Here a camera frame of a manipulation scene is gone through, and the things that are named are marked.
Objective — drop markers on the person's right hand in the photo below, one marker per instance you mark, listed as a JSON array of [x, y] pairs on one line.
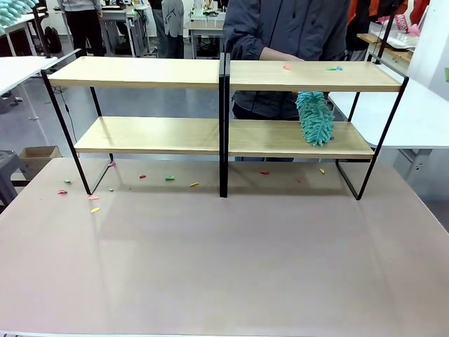
[[280, 55]]

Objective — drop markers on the teal fluffy duster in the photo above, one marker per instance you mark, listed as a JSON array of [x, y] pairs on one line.
[[314, 119], [10, 14]]

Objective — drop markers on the person in grey jacket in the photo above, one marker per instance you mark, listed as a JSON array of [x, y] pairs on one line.
[[298, 24]]

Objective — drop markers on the wooden workbench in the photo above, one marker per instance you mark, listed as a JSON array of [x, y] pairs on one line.
[[368, 38]]

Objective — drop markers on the orange jacket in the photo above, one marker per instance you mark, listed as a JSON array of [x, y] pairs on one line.
[[373, 7]]

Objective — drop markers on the black clamp pole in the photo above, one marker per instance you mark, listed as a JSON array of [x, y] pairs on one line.
[[385, 35], [41, 31]]

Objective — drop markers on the bystander in grey shirt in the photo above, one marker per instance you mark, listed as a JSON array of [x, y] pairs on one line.
[[172, 21]]

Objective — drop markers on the white box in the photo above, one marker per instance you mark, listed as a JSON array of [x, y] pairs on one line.
[[403, 42]]

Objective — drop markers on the pink printed bag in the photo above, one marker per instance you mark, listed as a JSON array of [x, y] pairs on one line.
[[403, 22]]

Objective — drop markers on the red garment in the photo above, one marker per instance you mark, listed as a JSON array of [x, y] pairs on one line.
[[419, 10]]

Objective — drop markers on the white table grey legs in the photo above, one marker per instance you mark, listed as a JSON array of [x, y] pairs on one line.
[[414, 119]]

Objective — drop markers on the white panel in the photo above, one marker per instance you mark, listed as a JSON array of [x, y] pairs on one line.
[[431, 42]]

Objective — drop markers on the grey metal desk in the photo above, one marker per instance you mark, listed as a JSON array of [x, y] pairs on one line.
[[112, 15]]

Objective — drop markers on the bystander in black trousers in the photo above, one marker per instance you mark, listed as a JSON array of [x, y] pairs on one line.
[[82, 28]]

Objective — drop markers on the black backpack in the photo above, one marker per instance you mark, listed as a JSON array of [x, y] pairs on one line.
[[52, 40]]

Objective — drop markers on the cardboard box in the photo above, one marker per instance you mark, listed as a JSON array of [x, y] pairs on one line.
[[38, 158]]

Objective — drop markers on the white side table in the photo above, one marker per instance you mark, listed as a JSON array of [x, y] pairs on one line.
[[17, 70]]

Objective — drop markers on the grey stool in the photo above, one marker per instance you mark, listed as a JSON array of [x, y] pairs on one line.
[[8, 161]]

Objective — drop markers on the wooden shelf unit black frame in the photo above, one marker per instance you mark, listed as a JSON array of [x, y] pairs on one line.
[[140, 72], [315, 77]]

